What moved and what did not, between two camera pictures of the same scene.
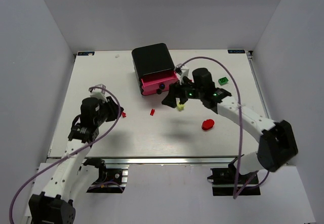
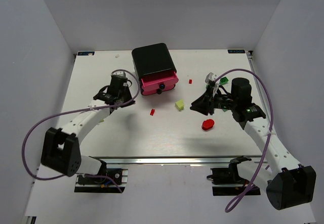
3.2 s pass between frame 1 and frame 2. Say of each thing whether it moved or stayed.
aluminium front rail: stayed
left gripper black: moved
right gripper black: moved
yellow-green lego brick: stayed
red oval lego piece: stayed
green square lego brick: stayed
